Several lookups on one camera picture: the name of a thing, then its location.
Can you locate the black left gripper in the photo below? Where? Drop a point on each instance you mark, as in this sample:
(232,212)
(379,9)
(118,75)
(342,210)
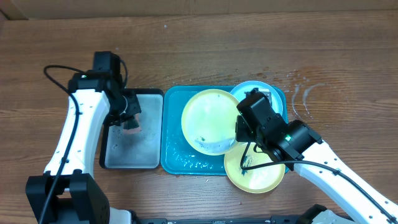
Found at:
(135,108)

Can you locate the pink and green sponge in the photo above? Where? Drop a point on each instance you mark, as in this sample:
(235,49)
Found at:
(132,126)

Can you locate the yellow plate with blue stain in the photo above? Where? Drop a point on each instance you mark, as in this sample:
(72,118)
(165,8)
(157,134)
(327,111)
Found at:
(208,122)

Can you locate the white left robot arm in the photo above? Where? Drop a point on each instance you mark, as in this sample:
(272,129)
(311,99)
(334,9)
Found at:
(66,192)

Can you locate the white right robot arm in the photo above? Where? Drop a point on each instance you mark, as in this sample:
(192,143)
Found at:
(303,151)

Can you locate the black tray with soapy water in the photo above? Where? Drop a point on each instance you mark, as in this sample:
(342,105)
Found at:
(140,149)

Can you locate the light blue plate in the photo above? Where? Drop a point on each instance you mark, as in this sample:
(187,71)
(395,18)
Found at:
(240,91)

